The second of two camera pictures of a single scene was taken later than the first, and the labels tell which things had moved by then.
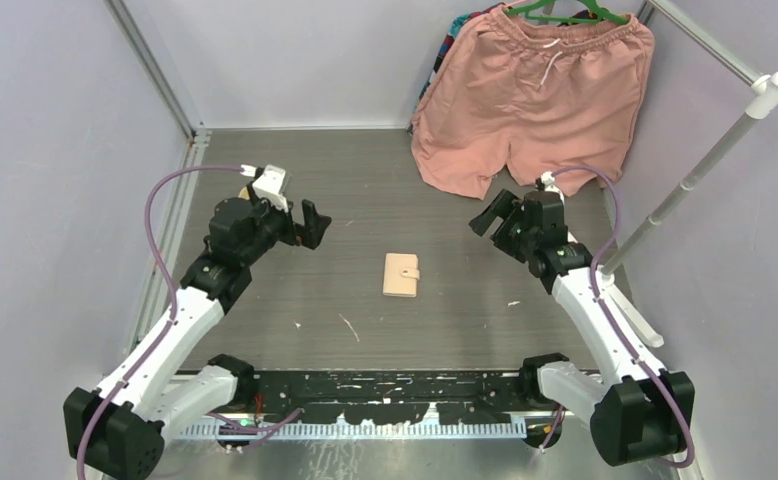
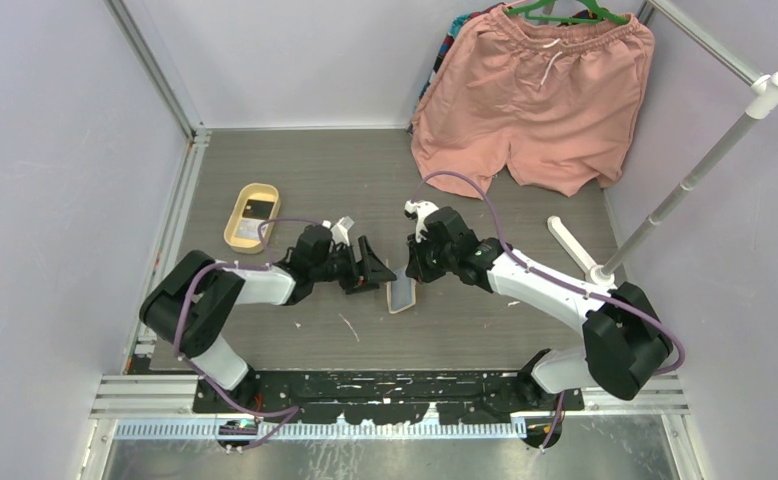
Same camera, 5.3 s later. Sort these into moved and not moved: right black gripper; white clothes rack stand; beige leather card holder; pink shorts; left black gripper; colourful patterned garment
Moved: beige leather card holder; left black gripper; right black gripper
Not moved: colourful patterned garment; pink shorts; white clothes rack stand
